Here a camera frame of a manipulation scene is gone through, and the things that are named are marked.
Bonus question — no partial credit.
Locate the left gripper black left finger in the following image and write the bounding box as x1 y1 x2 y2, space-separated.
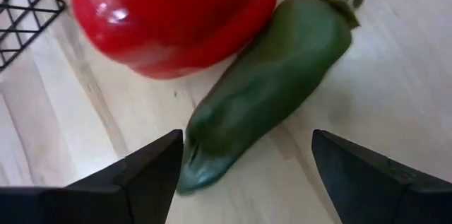
0 129 184 224

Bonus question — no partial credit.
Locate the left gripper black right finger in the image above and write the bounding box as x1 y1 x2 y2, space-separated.
311 129 452 224

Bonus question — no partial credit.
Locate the long dark green pepper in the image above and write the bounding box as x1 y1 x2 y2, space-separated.
175 0 364 196

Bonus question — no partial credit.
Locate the large red bell pepper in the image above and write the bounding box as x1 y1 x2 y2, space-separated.
70 0 279 80

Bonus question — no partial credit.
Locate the black wire basket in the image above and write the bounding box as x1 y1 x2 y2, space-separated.
0 0 67 73

